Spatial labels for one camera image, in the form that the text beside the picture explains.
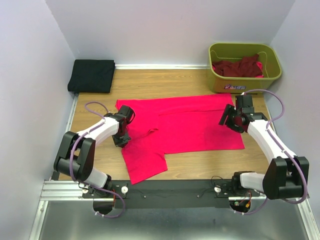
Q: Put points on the aluminium frame rail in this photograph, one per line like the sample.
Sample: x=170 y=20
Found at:
x=74 y=211

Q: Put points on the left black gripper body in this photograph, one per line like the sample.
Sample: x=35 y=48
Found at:
x=121 y=138

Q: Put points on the olive green plastic bin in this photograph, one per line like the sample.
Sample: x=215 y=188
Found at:
x=234 y=52

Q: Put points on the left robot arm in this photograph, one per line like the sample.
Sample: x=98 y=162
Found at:
x=75 y=156

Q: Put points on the pink t shirt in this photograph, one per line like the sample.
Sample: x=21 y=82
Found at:
x=171 y=126

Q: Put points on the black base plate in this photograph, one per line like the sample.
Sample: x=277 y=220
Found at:
x=169 y=194

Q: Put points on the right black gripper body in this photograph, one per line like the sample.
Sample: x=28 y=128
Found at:
x=232 y=121

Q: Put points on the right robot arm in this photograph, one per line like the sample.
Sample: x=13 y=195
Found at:
x=286 y=177

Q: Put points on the dark red t shirt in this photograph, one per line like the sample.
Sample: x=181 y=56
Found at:
x=247 y=67

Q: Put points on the folded black t shirt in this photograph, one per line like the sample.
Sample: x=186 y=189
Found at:
x=91 y=76

